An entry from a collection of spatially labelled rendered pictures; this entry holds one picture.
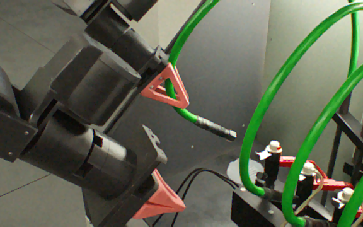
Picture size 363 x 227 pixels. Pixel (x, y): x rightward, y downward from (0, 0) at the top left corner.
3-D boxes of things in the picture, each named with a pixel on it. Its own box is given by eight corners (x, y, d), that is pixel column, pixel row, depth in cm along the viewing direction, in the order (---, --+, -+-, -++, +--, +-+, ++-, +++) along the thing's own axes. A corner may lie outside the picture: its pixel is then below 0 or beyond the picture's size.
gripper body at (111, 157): (172, 162, 42) (115, 129, 37) (108, 234, 43) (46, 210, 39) (152, 129, 47) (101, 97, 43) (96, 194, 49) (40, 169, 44)
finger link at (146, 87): (200, 85, 74) (161, 47, 72) (201, 96, 67) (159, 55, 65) (172, 111, 76) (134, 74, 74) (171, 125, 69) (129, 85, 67)
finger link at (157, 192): (207, 210, 47) (145, 178, 41) (165, 255, 48) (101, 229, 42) (184, 174, 52) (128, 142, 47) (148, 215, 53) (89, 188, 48)
